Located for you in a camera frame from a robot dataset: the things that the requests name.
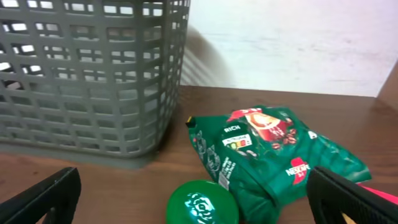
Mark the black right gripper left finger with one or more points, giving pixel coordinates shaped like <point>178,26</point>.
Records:
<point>53,200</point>

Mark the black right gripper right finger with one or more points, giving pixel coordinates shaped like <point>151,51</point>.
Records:
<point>335,199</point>

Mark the green Nescafe coffee bag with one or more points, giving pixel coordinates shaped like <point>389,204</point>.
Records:
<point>263,156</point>

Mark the green lidded jar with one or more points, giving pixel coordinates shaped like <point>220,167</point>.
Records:
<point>201,202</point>

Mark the grey plastic lattice basket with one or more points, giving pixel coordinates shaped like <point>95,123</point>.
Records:
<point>90,80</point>

